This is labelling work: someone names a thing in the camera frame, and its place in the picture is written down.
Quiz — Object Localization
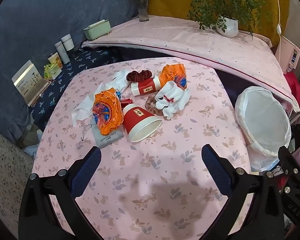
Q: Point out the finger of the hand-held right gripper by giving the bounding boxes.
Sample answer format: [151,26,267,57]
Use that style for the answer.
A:
[277,146,300,194]

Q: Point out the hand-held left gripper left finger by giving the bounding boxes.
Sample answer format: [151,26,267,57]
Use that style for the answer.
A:
[18,146,103,240]

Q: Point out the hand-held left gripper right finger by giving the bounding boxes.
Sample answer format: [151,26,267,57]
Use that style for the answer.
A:
[190,144,285,240]

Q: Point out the grey pouch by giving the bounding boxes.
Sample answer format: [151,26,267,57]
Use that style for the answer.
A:
[89,119,124,148]

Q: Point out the bin with white bag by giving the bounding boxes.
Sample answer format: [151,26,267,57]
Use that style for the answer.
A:
[234,86,293,173]

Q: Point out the orange snack wrapper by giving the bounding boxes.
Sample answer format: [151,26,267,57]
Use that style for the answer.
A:
[92,87,124,135]
[159,64,188,90]

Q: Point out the white gloves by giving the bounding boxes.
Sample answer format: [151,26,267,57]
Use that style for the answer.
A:
[154,81,192,120]

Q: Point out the brown scrunchie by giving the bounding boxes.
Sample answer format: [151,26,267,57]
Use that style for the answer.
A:
[145,95,165,117]

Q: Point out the pink floral tablecloth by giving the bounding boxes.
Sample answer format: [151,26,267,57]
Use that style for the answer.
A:
[31,57,252,240]

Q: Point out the red cloth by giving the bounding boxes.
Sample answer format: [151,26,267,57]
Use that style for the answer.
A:
[284,72,300,110]

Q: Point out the navy floral cloth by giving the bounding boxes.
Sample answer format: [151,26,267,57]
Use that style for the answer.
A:
[30,47,120,130]

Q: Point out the white crumpled cloth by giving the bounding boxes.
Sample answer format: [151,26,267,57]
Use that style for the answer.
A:
[104,69,132,93]

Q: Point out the crushed red paper cup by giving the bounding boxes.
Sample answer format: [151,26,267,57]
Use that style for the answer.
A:
[130,77,161,97]

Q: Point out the green tissue packet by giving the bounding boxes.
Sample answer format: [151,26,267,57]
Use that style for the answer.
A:
[43,62,62,80]

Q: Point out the pink appliance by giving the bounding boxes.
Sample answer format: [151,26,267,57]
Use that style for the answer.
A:
[275,35,300,74]

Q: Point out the white gift box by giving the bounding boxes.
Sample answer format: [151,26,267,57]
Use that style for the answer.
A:
[11,60,52,107]

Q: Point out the dark red scrunchie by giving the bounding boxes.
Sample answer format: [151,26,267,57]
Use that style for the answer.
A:
[126,69,153,83]

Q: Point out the can with orange print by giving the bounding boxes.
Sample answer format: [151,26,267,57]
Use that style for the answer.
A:
[48,52,63,68]

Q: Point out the tall white canister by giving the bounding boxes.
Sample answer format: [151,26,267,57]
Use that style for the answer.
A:
[54,41,70,64]

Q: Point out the pink dotted bedsheet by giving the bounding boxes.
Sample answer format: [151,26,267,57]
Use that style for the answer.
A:
[81,14,300,113]

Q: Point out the short white canister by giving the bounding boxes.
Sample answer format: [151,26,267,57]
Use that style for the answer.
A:
[61,34,75,51]

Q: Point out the pale green box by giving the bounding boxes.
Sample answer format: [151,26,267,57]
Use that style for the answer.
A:
[83,19,112,40]

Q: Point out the green plant in white pot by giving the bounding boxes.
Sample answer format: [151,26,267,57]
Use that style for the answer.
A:
[169,0,273,39]

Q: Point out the blue curtain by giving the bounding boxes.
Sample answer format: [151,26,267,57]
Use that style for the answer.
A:
[0,0,150,143]

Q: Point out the glass vase with pink flowers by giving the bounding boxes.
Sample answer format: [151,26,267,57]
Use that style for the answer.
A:
[125,0,155,22]

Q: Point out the yellow cloth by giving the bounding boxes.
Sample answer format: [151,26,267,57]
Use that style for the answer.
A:
[147,0,290,48]

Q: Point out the white cable with switch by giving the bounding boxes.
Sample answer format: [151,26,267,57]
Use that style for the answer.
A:
[272,0,284,63]

